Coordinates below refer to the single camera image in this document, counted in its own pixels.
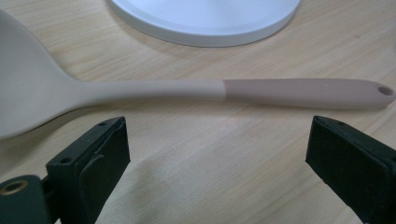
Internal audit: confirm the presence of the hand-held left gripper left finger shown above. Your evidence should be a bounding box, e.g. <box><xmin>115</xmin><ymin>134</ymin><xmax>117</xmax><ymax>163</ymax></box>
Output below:
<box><xmin>46</xmin><ymin>116</ymin><xmax>131</xmax><ymax>224</ymax></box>

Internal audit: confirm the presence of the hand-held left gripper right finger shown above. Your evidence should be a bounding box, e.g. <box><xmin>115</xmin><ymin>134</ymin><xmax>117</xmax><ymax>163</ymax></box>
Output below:
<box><xmin>305</xmin><ymin>115</ymin><xmax>396</xmax><ymax>224</ymax></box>

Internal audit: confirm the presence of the white utensil rack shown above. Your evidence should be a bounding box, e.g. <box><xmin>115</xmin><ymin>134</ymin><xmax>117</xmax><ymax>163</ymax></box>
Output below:
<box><xmin>106</xmin><ymin>0</ymin><xmax>303</xmax><ymax>49</ymax></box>

